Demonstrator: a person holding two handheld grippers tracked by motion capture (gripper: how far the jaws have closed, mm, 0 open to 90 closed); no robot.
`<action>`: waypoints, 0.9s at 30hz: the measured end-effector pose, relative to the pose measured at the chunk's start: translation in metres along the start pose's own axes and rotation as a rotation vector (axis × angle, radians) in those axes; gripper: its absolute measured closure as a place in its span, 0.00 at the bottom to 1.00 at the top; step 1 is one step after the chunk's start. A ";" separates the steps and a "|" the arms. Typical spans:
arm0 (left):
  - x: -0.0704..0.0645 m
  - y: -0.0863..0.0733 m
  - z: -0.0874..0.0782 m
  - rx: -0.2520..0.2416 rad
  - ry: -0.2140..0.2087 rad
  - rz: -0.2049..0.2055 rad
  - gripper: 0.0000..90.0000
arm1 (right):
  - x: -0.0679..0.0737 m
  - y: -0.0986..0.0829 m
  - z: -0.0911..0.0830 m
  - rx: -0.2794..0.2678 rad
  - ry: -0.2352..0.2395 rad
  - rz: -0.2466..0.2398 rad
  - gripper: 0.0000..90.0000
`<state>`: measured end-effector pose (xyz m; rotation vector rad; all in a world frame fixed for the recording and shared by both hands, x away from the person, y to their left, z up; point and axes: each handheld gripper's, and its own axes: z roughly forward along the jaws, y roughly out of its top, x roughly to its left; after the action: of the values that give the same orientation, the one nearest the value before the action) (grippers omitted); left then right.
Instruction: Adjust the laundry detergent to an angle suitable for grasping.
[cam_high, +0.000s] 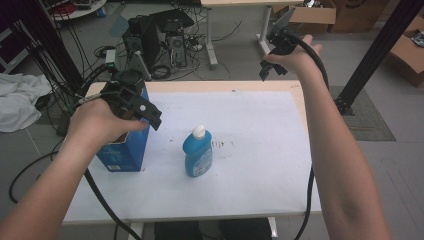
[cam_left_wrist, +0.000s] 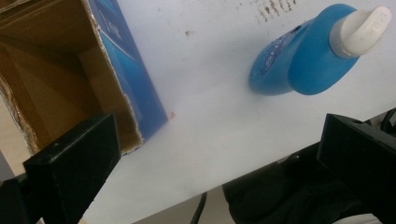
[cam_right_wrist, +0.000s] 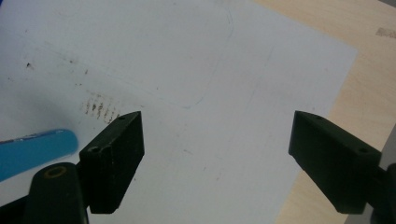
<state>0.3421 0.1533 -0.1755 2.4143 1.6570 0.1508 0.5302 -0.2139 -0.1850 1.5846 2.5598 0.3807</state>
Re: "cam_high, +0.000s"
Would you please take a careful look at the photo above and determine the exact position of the person's left hand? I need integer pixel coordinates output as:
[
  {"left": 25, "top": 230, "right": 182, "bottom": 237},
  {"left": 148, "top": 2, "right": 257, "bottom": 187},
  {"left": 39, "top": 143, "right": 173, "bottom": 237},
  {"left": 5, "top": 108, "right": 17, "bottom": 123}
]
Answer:
[{"left": 65, "top": 97, "right": 150, "bottom": 152}]

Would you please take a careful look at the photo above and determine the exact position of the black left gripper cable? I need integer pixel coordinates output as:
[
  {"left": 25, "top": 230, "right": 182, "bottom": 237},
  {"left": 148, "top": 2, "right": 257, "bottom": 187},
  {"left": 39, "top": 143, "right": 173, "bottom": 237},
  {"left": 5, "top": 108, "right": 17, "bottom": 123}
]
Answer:
[{"left": 83, "top": 168, "right": 144, "bottom": 240}]

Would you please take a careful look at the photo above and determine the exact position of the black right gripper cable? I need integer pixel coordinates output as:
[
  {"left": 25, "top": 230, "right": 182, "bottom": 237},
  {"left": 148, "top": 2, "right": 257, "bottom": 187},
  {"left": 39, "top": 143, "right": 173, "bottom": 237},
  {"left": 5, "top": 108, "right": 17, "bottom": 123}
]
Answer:
[{"left": 289, "top": 31, "right": 331, "bottom": 240}]

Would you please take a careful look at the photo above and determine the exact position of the black metal frame post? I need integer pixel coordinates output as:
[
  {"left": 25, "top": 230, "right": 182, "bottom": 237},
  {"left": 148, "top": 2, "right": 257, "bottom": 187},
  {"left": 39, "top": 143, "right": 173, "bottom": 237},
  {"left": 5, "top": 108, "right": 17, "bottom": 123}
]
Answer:
[{"left": 334, "top": 0, "right": 424, "bottom": 116}]

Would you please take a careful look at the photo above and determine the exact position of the round white table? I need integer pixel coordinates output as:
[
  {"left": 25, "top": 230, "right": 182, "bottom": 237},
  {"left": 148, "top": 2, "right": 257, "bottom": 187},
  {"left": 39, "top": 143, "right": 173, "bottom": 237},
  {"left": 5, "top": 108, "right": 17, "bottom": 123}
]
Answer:
[{"left": 49, "top": 0, "right": 108, "bottom": 22}]

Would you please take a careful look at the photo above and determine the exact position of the white cloth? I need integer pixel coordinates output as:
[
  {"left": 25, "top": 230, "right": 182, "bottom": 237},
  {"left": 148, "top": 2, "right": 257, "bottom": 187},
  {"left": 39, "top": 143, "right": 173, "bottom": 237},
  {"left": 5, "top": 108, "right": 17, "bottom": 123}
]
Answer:
[{"left": 0, "top": 72, "right": 53, "bottom": 134}]

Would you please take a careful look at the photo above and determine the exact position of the black computer equipment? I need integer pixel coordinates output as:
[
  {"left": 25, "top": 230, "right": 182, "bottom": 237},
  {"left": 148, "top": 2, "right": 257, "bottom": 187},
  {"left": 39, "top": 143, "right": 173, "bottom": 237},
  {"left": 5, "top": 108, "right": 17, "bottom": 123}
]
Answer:
[{"left": 121, "top": 8, "right": 196, "bottom": 82}]

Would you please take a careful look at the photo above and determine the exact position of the white desk with metal legs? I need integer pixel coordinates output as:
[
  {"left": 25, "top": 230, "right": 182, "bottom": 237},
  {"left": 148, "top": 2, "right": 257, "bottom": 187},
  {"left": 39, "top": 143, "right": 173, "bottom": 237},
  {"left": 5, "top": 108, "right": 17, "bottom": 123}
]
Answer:
[{"left": 200, "top": 0, "right": 307, "bottom": 70}]

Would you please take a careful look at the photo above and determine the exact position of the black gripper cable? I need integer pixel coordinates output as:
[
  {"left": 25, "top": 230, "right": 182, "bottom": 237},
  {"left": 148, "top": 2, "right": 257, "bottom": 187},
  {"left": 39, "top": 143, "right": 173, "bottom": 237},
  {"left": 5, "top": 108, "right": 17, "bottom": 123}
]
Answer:
[
  {"left": 289, "top": 31, "right": 331, "bottom": 240},
  {"left": 83, "top": 168, "right": 144, "bottom": 240}
]

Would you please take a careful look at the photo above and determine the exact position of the large cardboard box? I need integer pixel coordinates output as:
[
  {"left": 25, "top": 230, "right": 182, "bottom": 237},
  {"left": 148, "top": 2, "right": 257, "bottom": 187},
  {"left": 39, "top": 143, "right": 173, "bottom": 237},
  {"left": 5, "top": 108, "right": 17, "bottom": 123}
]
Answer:
[{"left": 384, "top": 14, "right": 424, "bottom": 89}]

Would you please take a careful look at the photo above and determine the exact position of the dark stand with cables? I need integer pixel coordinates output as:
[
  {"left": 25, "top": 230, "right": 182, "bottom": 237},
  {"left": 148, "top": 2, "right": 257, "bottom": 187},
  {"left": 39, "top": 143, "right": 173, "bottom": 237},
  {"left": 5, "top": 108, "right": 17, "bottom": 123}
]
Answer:
[{"left": 18, "top": 0, "right": 85, "bottom": 93}]

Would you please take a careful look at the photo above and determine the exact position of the blue cardboard box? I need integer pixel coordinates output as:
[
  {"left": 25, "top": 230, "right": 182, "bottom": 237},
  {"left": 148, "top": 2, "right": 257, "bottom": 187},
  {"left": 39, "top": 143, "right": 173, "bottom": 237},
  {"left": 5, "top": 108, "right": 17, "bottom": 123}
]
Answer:
[{"left": 95, "top": 83, "right": 152, "bottom": 173}]

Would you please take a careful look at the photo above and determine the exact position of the black floor cable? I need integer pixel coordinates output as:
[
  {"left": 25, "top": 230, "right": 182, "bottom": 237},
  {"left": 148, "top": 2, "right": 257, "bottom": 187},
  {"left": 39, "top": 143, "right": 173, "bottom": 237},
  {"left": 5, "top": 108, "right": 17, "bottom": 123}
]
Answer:
[{"left": 8, "top": 150, "right": 65, "bottom": 205}]

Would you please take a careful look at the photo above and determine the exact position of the small silver box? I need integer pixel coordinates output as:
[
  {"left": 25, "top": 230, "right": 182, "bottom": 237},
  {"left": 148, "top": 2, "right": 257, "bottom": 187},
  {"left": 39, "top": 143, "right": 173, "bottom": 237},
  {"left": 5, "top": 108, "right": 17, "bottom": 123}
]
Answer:
[{"left": 104, "top": 49, "right": 117, "bottom": 65}]

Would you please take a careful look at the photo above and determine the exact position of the open cardboard box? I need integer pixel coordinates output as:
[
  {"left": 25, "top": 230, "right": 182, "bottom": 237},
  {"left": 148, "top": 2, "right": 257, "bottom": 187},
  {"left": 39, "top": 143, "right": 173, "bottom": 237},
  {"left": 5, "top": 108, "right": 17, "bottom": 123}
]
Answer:
[{"left": 289, "top": 0, "right": 337, "bottom": 35}]

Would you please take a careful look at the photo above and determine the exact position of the white table leg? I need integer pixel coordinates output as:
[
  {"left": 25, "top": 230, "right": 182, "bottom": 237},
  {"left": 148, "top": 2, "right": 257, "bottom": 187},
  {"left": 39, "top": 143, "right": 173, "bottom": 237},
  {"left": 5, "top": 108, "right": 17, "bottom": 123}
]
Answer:
[{"left": 266, "top": 216, "right": 279, "bottom": 239}]

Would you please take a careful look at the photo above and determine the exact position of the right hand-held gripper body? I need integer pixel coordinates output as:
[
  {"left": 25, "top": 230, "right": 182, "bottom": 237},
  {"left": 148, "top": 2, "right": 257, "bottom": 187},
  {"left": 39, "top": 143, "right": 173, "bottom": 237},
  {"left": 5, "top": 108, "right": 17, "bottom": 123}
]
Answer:
[{"left": 266, "top": 28, "right": 304, "bottom": 68}]

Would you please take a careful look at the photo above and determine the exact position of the blue bottle with white cap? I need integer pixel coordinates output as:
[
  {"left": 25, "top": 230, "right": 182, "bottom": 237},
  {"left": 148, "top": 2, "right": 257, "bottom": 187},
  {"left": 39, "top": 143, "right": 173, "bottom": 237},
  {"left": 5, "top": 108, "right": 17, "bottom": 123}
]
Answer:
[{"left": 181, "top": 124, "right": 214, "bottom": 178}]

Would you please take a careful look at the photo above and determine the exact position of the person's right hand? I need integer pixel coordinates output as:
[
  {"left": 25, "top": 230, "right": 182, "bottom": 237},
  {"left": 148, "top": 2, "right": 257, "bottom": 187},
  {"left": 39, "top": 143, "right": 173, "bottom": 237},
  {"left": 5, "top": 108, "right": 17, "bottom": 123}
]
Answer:
[{"left": 263, "top": 34, "right": 324, "bottom": 80}]

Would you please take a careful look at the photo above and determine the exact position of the dark floor mat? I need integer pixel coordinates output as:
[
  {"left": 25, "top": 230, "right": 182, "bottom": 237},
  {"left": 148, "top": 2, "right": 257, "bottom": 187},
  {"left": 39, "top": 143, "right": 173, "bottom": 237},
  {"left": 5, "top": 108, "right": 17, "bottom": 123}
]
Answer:
[{"left": 328, "top": 85, "right": 397, "bottom": 142}]

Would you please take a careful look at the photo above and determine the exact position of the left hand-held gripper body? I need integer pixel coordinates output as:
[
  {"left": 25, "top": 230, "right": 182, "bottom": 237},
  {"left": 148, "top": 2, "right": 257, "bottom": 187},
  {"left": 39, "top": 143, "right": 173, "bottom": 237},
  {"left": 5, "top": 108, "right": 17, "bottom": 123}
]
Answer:
[{"left": 99, "top": 69, "right": 155, "bottom": 122}]

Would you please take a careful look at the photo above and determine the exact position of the tall cardboard box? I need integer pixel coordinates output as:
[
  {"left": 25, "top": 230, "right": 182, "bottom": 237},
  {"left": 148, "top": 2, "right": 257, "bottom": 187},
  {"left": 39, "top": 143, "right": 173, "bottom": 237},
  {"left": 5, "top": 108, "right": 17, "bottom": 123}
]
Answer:
[{"left": 329, "top": 0, "right": 392, "bottom": 34}]

